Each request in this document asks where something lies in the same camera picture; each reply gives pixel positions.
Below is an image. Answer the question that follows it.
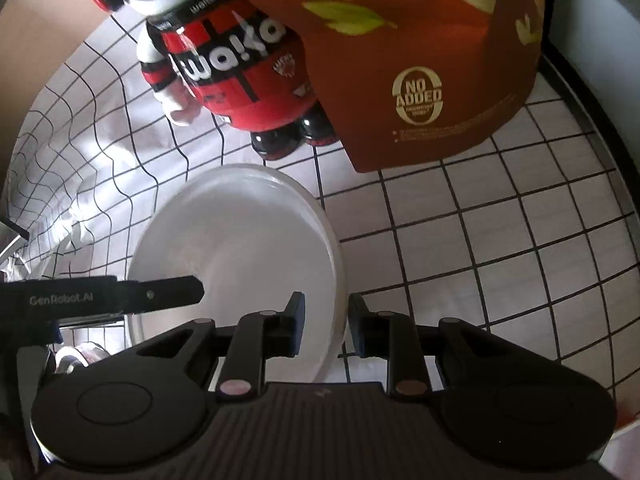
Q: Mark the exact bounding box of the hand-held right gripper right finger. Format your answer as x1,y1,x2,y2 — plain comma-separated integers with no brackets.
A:
347,294,507,396

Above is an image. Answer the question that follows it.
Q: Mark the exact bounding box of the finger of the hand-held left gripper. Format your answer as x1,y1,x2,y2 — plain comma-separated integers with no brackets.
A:
117,275,206,316

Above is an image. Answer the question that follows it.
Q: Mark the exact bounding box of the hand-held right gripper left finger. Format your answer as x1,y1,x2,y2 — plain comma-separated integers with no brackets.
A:
136,291,307,401

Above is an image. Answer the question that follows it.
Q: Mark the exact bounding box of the white bowl with red flower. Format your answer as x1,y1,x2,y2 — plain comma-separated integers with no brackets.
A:
125,162,346,386

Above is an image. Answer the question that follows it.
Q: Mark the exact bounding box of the black white checkered tablecloth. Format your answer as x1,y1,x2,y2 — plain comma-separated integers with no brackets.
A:
10,10,640,411

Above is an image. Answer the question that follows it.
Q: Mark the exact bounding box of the panda robot toy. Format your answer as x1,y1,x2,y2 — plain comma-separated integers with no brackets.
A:
87,0,346,161

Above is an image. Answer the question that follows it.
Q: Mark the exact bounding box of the red snack bag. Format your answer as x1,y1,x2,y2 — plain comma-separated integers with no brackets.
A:
205,0,548,174

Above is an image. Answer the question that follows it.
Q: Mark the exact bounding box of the white computer case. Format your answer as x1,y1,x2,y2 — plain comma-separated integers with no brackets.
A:
540,0,640,241

